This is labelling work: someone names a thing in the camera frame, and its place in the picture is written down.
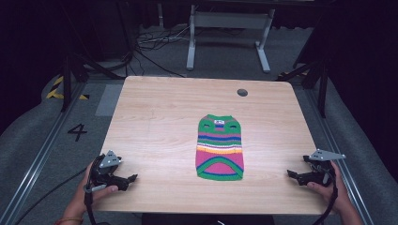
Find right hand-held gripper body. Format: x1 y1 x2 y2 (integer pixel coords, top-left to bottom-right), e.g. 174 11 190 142
300 148 347 188

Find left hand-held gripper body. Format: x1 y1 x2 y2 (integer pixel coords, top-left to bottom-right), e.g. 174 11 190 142
83 149 130 193

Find striped knitted pet sweater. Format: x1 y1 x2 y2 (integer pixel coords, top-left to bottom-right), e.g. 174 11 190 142
195 113 245 182

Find person's right hand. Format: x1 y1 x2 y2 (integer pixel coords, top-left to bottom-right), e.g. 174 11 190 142
306 160 354 214

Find person's left hand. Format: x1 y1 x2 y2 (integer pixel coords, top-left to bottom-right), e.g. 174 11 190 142
64 161 120 218

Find person's dark clothing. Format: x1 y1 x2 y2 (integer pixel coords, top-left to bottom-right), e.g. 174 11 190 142
140 213 277 225

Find black metal stand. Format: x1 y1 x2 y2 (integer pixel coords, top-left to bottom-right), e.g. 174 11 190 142
60 51 126 113
275 57 330 120

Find aluminium floor rail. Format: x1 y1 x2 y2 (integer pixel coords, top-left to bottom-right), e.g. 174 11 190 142
303 88 375 225
0 82 88 225

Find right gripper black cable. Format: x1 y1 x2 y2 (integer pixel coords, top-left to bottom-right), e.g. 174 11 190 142
312 168 340 225

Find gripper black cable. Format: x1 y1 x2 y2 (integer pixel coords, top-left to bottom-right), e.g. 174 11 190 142
312 168 340 225
84 162 99 225

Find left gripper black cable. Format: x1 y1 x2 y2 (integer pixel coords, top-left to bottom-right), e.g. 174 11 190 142
84 162 99 225

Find orange bracelet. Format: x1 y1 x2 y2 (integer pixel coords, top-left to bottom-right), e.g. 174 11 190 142
55 216 84 225

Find black floor cable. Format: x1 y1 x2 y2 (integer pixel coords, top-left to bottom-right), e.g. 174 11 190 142
13 167 89 225

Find bundle of floor cables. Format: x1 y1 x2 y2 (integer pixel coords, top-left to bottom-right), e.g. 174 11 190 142
133 23 192 53

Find white metal table frame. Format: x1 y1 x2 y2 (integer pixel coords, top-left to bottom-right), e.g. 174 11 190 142
186 4 277 74

